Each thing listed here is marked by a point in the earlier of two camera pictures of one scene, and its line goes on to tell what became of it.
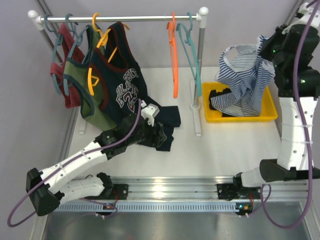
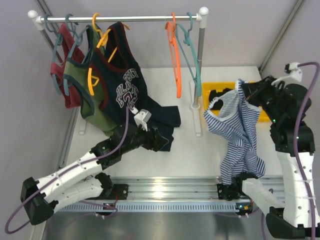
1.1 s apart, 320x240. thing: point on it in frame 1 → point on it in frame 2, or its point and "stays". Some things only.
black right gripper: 277,35 → 252,90
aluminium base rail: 182,194 stays
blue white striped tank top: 242,67 → 232,116
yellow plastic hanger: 93,80 stays
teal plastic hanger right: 188,45 stays
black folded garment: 213,93 stays
